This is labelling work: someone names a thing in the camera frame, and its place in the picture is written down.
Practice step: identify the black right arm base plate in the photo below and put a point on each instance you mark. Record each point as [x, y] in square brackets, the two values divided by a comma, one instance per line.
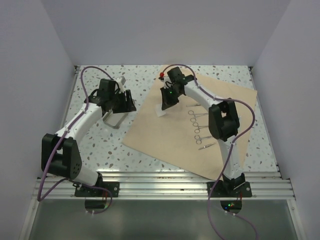
[221, 191]

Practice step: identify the aluminium rail frame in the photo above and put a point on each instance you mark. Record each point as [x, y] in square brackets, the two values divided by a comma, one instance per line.
[158, 200]

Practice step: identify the steel hemostat forceps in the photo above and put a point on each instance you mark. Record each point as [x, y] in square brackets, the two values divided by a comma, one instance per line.
[198, 127]
[196, 115]

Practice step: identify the white gauze pad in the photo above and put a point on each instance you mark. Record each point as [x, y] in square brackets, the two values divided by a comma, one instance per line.
[158, 110]

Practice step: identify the beige cloth mat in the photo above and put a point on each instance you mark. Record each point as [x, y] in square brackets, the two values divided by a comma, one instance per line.
[177, 141]

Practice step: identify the steel tweezers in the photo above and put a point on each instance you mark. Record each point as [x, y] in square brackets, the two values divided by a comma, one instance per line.
[207, 146]

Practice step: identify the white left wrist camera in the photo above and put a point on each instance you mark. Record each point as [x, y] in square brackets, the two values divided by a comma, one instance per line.
[120, 83]

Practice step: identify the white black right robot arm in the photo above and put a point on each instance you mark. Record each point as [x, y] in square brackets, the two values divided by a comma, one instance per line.
[223, 125]

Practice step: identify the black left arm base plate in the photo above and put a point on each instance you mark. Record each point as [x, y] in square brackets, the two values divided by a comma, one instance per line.
[106, 188]

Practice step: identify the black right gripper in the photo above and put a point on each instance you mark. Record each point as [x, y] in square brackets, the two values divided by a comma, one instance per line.
[166, 95]

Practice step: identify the metal tray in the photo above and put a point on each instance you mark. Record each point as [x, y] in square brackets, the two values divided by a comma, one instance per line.
[114, 120]

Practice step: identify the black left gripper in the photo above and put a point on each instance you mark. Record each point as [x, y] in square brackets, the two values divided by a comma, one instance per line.
[126, 100]

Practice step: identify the small steel scissors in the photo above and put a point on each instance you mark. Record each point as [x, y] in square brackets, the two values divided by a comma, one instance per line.
[199, 139]

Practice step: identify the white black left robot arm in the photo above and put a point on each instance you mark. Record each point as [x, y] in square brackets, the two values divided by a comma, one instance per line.
[60, 154]

